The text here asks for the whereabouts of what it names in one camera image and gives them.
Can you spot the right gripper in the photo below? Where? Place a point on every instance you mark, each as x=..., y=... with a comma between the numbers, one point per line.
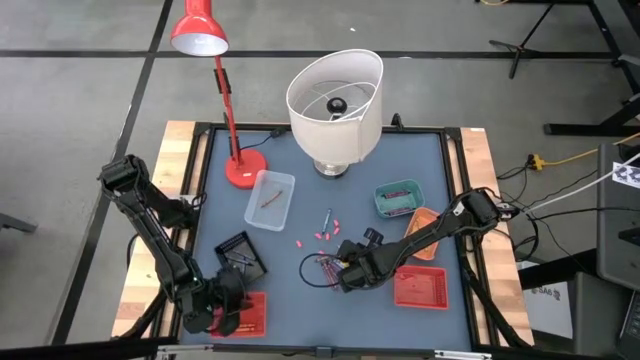
x=375, y=262

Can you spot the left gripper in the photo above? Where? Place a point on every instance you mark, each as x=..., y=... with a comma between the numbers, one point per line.
x=220, y=287

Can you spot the red crayon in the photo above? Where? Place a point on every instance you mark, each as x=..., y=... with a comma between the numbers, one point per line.
x=247, y=328
x=217, y=317

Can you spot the purple crayon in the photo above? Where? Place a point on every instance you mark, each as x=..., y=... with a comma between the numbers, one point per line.
x=396, y=194
x=336, y=274
x=402, y=212

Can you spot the pile of crayons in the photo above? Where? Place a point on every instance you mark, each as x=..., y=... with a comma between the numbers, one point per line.
x=325, y=270

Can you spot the light blue crayon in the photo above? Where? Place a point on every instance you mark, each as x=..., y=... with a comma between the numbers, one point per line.
x=327, y=221

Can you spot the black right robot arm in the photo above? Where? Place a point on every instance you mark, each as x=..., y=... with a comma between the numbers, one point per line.
x=435, y=230

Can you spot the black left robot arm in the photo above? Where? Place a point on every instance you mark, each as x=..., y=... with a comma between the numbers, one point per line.
x=150, y=225

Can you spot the red mesh basket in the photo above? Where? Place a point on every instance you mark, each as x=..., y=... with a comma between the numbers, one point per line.
x=421, y=287
x=257, y=310

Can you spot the black mesh basket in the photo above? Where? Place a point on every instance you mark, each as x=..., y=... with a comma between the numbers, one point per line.
x=237, y=242

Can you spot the orange plastic bin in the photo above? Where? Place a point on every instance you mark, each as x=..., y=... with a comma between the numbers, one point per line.
x=425, y=252

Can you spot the teal plastic bin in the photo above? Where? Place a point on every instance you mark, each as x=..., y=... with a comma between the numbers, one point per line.
x=400, y=202

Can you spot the clear plastic bin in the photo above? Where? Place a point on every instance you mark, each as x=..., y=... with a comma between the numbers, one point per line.
x=280, y=190

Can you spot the white shade silver table lamp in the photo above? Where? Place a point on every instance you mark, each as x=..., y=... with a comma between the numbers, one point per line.
x=335, y=135

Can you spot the black clamp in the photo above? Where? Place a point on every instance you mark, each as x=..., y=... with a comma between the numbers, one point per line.
x=397, y=120

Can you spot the wooden table side board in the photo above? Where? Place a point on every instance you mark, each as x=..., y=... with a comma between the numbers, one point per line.
x=475, y=150
x=175, y=145

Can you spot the white labelled box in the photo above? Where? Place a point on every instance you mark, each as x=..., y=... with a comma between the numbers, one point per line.
x=547, y=310

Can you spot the grey furniture foot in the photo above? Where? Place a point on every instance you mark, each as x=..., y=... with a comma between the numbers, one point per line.
x=15, y=222

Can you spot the dark grey case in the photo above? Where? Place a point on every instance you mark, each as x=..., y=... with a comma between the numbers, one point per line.
x=595, y=320

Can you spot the grey cabinet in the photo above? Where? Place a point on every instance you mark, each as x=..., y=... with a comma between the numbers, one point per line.
x=620, y=240

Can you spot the black floor stand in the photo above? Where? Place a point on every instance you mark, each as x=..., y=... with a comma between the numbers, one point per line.
x=590, y=129

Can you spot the black tripod stand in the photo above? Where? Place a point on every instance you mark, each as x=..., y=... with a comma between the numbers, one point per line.
x=522, y=49

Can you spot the red desk lamp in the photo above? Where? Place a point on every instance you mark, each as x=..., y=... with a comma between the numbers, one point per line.
x=197, y=30

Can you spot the printed marker tag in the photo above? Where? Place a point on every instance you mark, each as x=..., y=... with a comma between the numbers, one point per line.
x=627, y=175

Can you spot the silver metal bracket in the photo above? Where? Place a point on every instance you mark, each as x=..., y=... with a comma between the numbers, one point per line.
x=185, y=348
x=460, y=355

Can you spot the black aluminium table frame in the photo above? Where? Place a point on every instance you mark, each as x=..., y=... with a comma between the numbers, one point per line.
x=425, y=129

